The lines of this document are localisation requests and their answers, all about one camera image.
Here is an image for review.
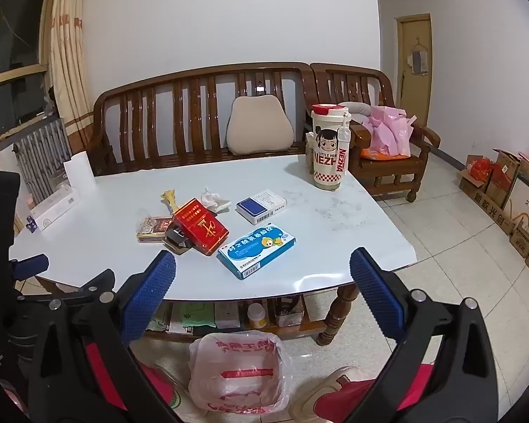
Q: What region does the hanger with cloth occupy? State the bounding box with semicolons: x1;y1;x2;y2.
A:
406;37;428;75

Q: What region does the yellow door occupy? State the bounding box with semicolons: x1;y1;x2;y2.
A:
394;14;433;119

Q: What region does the blue medicine box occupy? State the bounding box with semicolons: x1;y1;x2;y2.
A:
216;222;297;280

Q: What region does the red cigarette box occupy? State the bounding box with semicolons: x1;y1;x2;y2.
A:
172;197;230;256

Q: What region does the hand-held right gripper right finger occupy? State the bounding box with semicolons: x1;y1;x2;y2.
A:
344;247;499;423

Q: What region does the grey cloth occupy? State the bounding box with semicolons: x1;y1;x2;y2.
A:
341;101;373;124

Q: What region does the person's left shoe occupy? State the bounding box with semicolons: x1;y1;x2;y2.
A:
156;363;190;410

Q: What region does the white cartoon tumbler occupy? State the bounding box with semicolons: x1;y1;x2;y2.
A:
311;103;352;191

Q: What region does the brown and gold box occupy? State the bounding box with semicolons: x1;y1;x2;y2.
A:
136;215;177;244

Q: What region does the plastic bag waste bin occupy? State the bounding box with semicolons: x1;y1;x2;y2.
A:
189;330;290;415

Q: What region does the green packet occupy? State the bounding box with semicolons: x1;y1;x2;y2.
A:
178;302;217;329

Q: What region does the yellow peel scrap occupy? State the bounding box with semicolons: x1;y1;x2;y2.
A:
160;189;181;216

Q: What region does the orange packet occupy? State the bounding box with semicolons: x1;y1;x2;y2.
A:
359;147;408;161

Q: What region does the large white cardboard box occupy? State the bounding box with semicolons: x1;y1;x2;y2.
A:
503;172;529;234

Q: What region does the person's right shoe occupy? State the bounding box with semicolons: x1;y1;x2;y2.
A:
288;366;366;421

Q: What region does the wooden armchair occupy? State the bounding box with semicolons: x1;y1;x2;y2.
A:
309;62;442;203

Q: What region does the beige cushion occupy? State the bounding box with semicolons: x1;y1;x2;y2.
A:
227;94;295;156

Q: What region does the white paper roll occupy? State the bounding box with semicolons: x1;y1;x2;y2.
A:
63;151;95;195

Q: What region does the wooden sofa bench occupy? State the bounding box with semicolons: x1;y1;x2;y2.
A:
88;62;314;177

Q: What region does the small printed cardboard box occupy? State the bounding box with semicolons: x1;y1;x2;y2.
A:
509;218;529;258

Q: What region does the beige carton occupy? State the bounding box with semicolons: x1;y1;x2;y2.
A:
305;131;317;174

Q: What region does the wooden table frame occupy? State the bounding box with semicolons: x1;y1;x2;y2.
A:
35;273;362;347

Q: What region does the yellow framed window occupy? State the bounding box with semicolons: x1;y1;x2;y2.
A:
0;0;58;155

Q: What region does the grey radiator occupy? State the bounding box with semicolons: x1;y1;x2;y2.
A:
13;117;73;206

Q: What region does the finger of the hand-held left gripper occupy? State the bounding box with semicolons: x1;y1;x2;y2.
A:
9;253;50;282
15;269;116;307

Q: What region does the pink plastic bag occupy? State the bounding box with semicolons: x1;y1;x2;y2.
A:
361;105;417;158

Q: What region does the black box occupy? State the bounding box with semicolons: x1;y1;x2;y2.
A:
163;225;195;255

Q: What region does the small white carton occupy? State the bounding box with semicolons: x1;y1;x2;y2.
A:
215;302;241;329

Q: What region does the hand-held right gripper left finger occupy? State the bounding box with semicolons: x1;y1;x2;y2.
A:
29;250;177;423

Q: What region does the crumpled white tissue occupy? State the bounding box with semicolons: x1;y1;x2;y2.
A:
200;187;231;213

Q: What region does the cardboard box with red bag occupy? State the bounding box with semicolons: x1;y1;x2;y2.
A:
458;154;497;206

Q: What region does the person's shoe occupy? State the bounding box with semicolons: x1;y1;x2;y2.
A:
288;366;366;421
156;363;190;410

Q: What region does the navy and white box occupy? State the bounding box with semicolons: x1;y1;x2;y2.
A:
235;189;287;225

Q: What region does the beige curtain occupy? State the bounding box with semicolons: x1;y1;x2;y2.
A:
48;0;93;155

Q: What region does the open brown cardboard box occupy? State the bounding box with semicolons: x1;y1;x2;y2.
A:
485;149;529;212

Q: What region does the white tissue box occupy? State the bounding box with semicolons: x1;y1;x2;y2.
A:
26;184;81;232

